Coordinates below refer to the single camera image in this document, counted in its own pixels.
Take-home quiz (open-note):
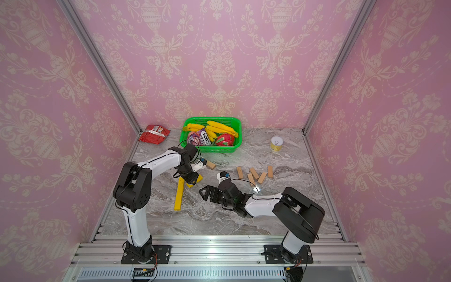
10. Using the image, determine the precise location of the banana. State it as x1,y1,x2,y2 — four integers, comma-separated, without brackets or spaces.
206,121,239,137
182,123,217,142

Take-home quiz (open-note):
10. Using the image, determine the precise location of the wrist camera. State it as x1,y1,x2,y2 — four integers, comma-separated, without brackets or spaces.
191,158,207,172
217,171,230,184

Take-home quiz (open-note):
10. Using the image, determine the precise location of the wooden block right three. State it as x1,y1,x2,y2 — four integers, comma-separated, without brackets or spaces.
247,173,255,185

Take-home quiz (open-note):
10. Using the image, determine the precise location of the wooden block right four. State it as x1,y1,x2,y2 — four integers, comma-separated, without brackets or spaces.
257,172,267,184

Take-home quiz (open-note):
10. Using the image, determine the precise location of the frame post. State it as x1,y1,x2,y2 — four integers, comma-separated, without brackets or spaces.
303,0,377,136
56,0,142,135

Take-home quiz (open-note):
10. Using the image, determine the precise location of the red dragon fruit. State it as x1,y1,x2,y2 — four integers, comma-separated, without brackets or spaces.
214,133,235,147

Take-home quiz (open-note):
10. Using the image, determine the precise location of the red snack bag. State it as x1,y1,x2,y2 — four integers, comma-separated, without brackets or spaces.
139,125,171,145

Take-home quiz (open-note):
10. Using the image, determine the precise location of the right banana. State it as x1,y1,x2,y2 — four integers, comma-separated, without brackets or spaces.
206,121,239,137

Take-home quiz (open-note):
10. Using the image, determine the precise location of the left banana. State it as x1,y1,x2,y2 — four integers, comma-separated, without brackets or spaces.
182,123,217,142

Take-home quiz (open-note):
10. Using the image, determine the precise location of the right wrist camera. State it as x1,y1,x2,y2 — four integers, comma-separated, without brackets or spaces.
217,171,230,184

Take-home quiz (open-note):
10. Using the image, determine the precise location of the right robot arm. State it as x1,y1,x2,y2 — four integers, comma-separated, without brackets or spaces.
199,178,325,267

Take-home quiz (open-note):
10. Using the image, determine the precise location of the left frame post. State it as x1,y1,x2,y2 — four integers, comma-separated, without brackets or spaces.
56,0,142,135

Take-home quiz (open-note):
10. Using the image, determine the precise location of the right frame post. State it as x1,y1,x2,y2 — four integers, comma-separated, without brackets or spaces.
303,0,377,136

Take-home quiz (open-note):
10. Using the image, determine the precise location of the wooden block right two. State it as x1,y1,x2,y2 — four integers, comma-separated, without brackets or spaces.
250,168,260,179

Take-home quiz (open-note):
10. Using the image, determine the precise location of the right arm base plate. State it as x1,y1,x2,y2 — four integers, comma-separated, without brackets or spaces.
261,244,314,265

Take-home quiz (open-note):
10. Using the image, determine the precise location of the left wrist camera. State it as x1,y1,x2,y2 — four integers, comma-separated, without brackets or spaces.
191,158,207,172

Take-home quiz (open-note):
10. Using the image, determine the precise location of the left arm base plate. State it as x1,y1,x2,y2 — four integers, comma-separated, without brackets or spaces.
121,244,172,266

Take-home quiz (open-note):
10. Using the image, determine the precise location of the wooden block one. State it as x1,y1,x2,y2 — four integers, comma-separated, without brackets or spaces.
237,166,244,179

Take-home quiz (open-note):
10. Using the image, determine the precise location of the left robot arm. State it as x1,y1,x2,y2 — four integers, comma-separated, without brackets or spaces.
113,144,207,266

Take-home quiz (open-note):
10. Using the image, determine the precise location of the purple snack packet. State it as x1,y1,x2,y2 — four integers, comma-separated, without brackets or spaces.
187,128,212,146

